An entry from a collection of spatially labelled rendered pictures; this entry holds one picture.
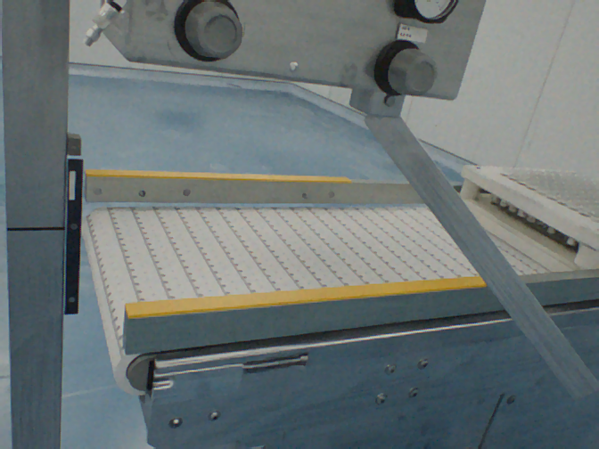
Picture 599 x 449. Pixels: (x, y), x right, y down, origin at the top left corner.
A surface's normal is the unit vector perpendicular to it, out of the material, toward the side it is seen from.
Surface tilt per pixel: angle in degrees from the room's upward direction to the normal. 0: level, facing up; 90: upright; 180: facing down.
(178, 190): 90
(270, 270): 0
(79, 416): 0
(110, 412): 0
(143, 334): 90
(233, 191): 90
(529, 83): 90
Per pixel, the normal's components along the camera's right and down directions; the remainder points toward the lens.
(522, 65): -0.82, 0.07
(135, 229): 0.18, -0.90
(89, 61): 0.54, 0.42
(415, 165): -0.13, 0.32
